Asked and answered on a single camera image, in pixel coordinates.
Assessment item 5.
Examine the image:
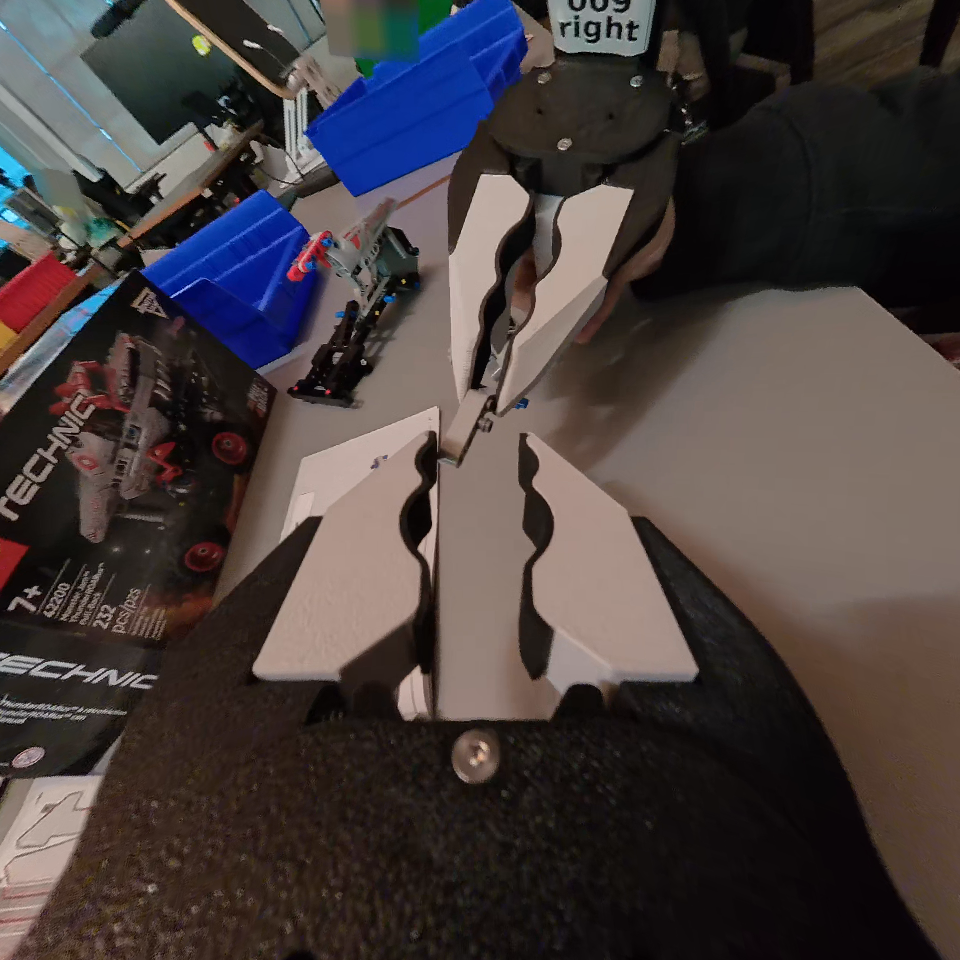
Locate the black toy set box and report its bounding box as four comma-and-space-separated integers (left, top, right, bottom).
0, 270, 279, 781

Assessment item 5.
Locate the grey desk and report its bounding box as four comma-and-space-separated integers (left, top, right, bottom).
142, 161, 960, 960

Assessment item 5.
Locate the person's right hand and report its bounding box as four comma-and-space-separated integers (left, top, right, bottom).
573, 210, 676, 346

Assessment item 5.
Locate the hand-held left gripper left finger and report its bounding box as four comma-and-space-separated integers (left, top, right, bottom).
252, 431, 441, 721

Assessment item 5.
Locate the wooden background table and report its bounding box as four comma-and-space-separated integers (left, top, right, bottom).
120, 120, 267, 249

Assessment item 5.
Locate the red plastic bin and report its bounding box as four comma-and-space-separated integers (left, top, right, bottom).
0, 251, 80, 335

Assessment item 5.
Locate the person's right forearm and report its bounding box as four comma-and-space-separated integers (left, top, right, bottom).
633, 67, 960, 361

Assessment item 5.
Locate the grey angled toy beam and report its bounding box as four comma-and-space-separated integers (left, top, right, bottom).
442, 390, 500, 470

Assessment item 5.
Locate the blue plastic bin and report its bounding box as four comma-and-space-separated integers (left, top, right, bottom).
138, 189, 320, 370
303, 0, 530, 198

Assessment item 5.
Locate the sticker sheet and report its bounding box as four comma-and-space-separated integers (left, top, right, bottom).
0, 774, 106, 960

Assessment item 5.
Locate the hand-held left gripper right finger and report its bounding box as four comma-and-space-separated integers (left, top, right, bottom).
517, 432, 702, 717

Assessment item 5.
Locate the white instruction booklet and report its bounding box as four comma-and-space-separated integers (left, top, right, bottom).
279, 405, 442, 545

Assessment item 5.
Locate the partly built toy vehicle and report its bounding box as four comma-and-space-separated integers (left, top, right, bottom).
286, 196, 423, 410

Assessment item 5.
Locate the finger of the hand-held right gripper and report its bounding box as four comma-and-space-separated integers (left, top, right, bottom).
447, 172, 537, 402
495, 182, 637, 412

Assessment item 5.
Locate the black monitor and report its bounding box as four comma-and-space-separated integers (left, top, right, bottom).
78, 0, 249, 147

